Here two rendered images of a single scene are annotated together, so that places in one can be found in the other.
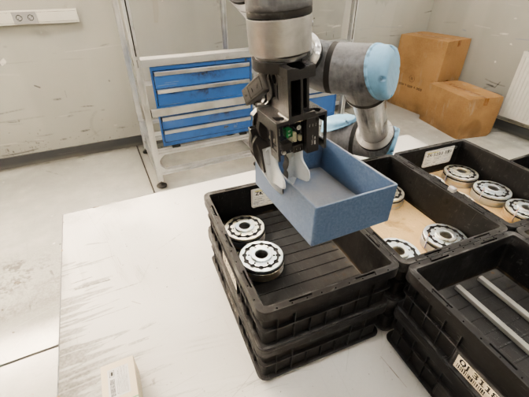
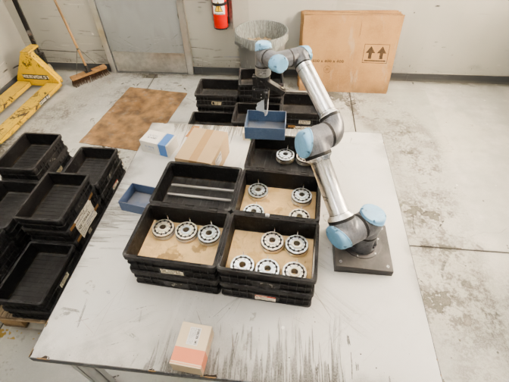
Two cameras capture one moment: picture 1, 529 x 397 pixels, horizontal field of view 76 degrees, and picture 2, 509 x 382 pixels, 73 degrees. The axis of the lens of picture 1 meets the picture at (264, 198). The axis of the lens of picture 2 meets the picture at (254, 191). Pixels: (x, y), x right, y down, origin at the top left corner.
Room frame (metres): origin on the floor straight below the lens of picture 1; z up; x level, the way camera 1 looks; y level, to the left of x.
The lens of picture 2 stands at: (1.22, -1.35, 2.13)
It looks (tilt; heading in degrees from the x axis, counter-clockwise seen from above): 46 degrees down; 123
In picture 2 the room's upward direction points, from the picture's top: 2 degrees counter-clockwise
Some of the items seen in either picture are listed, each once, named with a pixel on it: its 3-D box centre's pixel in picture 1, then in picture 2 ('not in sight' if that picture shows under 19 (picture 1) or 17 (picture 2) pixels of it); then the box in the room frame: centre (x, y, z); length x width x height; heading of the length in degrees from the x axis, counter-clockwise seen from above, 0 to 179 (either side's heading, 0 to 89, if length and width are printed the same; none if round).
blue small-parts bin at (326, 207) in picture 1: (318, 183); (265, 124); (0.49, -0.09, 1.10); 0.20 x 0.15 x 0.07; 26
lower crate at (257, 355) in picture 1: (286, 277); not in sight; (0.59, -0.05, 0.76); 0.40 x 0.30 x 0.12; 22
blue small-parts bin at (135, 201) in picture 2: not in sight; (142, 199); (0.00, -0.59, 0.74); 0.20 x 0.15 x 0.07; 15
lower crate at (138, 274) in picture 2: not in sight; (185, 255); (0.45, -0.76, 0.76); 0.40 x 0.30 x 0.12; 22
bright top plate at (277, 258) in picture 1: (261, 256); (285, 154); (0.56, 0.01, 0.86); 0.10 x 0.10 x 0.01
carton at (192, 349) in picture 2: not in sight; (192, 347); (0.74, -1.07, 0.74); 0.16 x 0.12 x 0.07; 111
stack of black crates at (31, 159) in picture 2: not in sight; (42, 173); (-1.17, -0.58, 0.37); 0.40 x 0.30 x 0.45; 116
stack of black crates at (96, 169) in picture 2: not in sight; (95, 181); (-0.81, -0.41, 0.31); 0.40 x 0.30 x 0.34; 116
